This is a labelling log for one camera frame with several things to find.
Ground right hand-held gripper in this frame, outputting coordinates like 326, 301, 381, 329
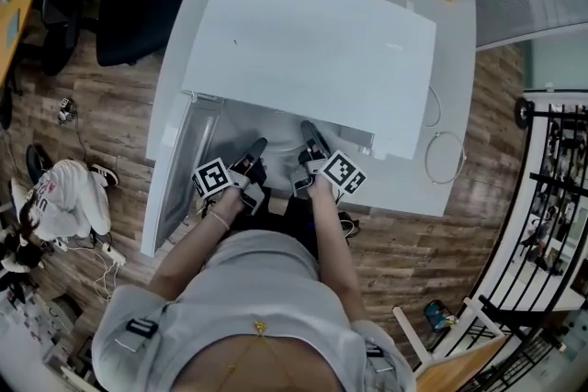
288, 119, 368, 198

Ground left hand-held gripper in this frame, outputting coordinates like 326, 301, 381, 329
191, 137, 269, 217

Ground round glass turntable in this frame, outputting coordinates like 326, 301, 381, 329
256, 114, 322, 155

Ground person's left forearm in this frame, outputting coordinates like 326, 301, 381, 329
147, 185, 247, 304

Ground person's right forearm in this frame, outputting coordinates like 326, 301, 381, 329
306, 178, 364, 322

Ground person's black trousers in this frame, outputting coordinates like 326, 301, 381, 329
266, 192, 350, 263

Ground white microwave oven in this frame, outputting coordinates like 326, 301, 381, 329
140, 0, 437, 258

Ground person's grey shirt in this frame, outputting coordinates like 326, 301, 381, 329
90, 229, 417, 392

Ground white power strip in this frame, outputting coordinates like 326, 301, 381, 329
100, 241, 128, 267

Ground small electronic device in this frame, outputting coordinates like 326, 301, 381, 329
57, 95, 77, 125

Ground black round disc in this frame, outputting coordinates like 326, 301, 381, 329
514, 95, 537, 132

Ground colourful bag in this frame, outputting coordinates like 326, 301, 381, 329
422, 298, 460, 332

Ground white beam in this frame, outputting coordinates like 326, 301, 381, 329
391, 305, 435, 366

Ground wooden board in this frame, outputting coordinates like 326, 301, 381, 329
415, 334, 514, 392

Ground grey tablet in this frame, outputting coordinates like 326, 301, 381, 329
4, 8, 22, 47

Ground round wooden table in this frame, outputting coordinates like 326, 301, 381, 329
0, 0, 42, 88

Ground thin bracelet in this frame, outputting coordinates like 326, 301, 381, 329
209, 209, 231, 231

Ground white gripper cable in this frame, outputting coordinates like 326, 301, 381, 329
337, 196, 364, 244

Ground white power cable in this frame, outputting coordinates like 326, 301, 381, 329
422, 84, 468, 185

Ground gold necklace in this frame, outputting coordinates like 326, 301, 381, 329
224, 319, 295, 386

